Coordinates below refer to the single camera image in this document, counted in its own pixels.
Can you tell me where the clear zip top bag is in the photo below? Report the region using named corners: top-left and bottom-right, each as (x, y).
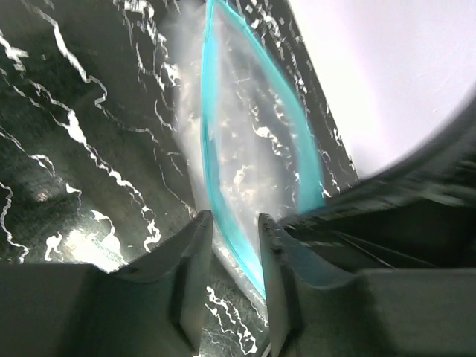
top-left (162, 1), bottom-right (324, 315)

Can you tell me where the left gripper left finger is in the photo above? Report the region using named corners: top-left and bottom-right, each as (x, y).
top-left (112, 210), bottom-right (213, 353)

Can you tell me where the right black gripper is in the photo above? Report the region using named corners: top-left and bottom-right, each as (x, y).
top-left (279, 100), bottom-right (475, 268)

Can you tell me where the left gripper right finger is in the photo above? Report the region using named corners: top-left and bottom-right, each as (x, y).
top-left (258, 213), bottom-right (353, 356)

